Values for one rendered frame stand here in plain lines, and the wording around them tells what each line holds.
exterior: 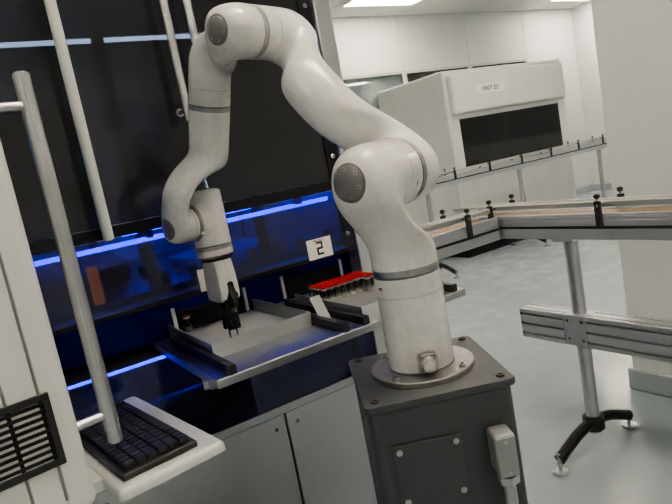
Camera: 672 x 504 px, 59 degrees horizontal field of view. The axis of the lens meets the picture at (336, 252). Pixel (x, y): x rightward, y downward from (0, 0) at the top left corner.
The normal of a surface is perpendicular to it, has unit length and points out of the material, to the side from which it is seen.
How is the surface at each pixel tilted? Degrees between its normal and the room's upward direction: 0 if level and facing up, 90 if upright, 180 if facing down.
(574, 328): 90
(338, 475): 90
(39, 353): 90
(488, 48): 90
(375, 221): 128
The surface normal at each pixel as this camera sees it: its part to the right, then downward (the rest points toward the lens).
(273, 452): 0.53, 0.03
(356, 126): 0.20, 0.64
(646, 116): -0.83, 0.23
